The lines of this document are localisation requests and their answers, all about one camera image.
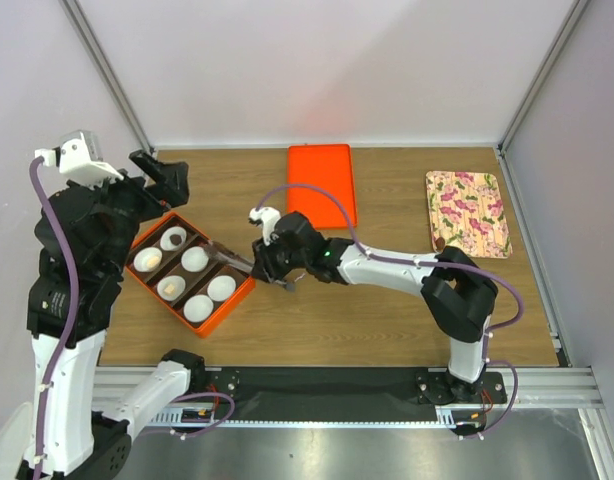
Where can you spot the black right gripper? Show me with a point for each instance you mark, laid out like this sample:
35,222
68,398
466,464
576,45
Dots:
264,267

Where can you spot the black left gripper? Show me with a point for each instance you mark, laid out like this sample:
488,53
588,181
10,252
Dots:
172,184

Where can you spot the metal tongs with red grip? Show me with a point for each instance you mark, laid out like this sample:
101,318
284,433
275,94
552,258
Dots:
225,255

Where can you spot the pale round chocolate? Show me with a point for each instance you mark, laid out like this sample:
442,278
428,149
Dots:
151,261

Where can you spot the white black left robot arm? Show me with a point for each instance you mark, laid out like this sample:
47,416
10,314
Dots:
69,313

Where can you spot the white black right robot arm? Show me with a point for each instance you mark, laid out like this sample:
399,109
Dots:
459,297

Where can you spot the orange chocolate box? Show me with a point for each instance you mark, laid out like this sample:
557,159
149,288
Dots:
196,283

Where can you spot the orange flat tray lid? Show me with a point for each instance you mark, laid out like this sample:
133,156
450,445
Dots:
329,168

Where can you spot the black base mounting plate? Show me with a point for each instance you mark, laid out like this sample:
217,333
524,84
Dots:
353,388

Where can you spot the floral patterned tray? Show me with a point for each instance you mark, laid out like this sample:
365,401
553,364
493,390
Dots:
466,210

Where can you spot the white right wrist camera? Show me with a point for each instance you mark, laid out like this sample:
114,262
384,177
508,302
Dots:
265,218

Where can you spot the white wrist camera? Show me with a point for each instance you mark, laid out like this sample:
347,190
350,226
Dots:
79,159
265,218

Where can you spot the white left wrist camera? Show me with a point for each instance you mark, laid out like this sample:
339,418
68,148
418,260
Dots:
79,159

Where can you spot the aluminium frame post left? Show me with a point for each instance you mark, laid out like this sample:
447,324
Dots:
80,23

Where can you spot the aluminium frame post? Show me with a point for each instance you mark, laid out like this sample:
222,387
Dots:
80,23
554,52

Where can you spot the aluminium frame post right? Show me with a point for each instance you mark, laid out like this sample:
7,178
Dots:
554,52

